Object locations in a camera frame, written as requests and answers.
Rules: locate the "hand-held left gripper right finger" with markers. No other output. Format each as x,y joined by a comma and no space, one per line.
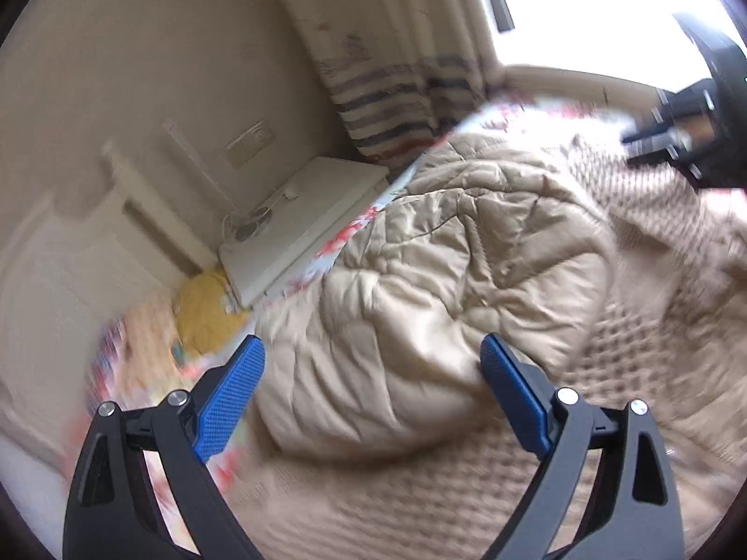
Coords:
513,396

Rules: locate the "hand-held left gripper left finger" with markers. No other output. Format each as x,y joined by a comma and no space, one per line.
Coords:
227,402

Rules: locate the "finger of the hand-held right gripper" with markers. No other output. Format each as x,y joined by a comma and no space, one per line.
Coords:
683,104
656,141

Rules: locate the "beige waffle blanket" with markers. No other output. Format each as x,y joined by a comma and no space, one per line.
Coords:
408,280

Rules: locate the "yellow pillow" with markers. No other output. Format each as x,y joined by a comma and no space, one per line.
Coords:
204,309

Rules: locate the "stone windowsill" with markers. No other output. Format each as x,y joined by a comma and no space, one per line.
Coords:
554,79

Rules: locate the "dark framed window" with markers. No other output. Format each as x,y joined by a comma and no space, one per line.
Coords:
583,0

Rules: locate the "floral bed sheet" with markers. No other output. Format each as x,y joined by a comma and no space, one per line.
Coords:
344,234

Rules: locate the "white nightstand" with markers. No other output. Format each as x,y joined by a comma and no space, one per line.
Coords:
315,216

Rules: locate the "white bed headboard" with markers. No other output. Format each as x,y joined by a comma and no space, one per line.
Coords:
70,256

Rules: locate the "thin metal rod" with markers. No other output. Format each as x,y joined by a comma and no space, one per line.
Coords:
195,163

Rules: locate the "printed striped curtain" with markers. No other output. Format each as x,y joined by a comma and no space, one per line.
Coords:
397,70

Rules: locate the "wall socket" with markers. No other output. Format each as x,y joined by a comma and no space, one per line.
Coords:
251,143

